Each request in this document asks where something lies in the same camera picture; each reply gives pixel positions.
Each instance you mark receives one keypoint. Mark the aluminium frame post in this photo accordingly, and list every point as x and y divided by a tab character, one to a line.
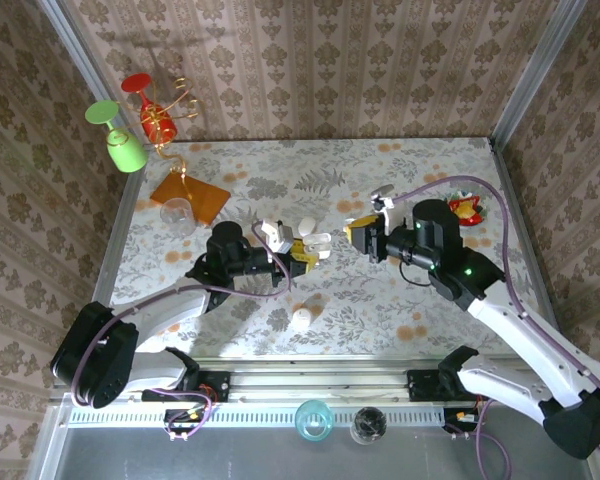
542	50
69	37

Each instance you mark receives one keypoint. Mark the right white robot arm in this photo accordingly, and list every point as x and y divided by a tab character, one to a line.
530	345

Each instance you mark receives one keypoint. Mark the green wine glass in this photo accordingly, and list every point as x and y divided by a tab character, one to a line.
127	152

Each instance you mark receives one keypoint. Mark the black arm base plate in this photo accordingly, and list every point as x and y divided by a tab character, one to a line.
217	387
422	387

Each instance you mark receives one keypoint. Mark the aluminium side rail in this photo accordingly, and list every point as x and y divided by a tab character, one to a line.
122	225
522	215

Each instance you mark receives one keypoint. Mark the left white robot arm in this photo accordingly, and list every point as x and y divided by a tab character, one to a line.
170	310

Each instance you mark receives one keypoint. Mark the grey metal shelf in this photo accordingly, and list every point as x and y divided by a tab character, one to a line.
230	455

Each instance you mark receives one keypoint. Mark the orange square tile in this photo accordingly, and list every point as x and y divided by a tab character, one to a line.
207	197

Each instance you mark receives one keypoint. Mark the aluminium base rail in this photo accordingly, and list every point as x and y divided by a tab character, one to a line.
320	380

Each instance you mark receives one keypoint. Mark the white round charging case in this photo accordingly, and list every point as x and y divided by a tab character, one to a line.
301	317

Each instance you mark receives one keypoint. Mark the teal drinking glass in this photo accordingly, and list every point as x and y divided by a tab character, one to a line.
314	420

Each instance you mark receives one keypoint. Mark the red wine glass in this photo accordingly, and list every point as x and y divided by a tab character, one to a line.
155	125

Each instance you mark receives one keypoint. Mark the red and yellow toy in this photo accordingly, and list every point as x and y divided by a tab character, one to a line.
467	210

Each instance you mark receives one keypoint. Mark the dark glass cup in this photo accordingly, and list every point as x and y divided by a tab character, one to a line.
368	425

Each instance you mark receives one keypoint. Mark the clear plastic cup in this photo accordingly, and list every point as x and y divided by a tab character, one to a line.
177	210

